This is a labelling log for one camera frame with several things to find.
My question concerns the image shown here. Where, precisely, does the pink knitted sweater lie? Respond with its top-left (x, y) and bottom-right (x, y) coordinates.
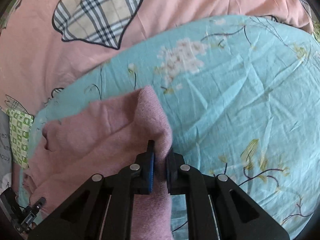
top-left (23, 86), bottom-right (172, 239)

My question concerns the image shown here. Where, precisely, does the green white checkered pillow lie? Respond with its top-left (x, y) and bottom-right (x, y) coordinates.
top-left (7, 109), bottom-right (34, 169)

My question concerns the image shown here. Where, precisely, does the pink quilt with plaid hearts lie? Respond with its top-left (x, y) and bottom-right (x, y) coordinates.
top-left (1, 0), bottom-right (313, 115)

